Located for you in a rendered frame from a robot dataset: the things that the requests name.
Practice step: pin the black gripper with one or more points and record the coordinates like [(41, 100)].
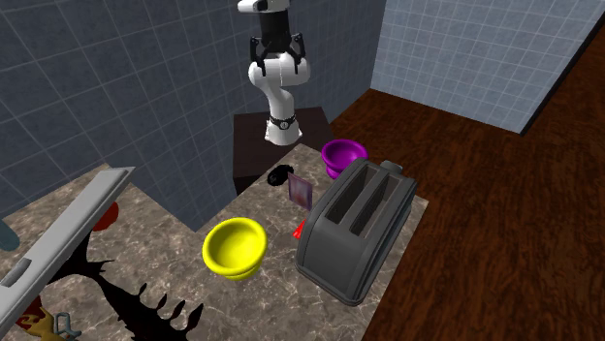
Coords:
[(274, 29)]

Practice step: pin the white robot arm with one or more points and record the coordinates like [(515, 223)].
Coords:
[(282, 97)]

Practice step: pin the dark robot stand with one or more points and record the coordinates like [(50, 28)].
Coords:
[(250, 151)]

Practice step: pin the purple bowl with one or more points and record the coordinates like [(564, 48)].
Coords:
[(344, 152)]

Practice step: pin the small black rounded object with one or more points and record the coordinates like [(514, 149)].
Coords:
[(279, 175)]

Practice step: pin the purple upright card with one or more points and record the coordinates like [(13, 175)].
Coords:
[(300, 191)]

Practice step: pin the small red object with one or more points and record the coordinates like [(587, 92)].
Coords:
[(299, 231)]

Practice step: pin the yellow bowl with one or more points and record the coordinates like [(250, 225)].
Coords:
[(234, 245)]

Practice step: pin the dark grey toaster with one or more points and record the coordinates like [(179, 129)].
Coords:
[(331, 255)]

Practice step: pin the red round object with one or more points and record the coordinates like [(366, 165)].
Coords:
[(108, 219)]

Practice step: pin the long grey flat panel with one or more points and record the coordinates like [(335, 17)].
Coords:
[(61, 231)]

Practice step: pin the teal rounded object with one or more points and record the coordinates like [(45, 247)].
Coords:
[(7, 238)]

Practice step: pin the grey-blue metal clip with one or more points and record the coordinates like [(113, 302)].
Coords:
[(66, 326)]

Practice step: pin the yellow and red figure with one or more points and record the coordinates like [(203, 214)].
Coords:
[(40, 326)]

